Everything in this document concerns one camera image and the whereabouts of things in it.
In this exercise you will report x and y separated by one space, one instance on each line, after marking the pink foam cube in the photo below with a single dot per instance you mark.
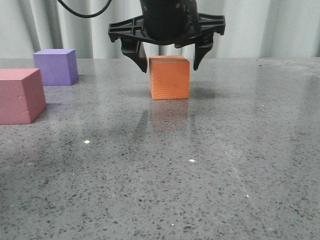
22 97

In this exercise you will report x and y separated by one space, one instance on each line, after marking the pale green curtain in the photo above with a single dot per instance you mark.
254 28

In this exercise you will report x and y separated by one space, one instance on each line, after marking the orange foam cube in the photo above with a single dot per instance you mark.
169 77

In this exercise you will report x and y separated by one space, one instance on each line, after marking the purple foam cube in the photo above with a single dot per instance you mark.
58 67

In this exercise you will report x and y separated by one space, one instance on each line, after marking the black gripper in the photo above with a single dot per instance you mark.
167 22

